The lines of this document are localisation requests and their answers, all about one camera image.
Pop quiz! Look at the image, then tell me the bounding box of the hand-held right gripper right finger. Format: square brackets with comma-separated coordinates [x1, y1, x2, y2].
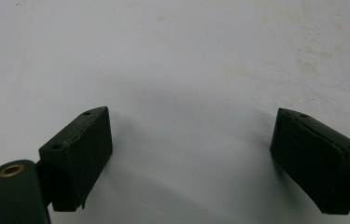
[269, 107, 350, 216]

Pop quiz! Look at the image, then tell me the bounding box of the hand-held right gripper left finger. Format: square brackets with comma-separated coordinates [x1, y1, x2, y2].
[38, 105, 114, 213]

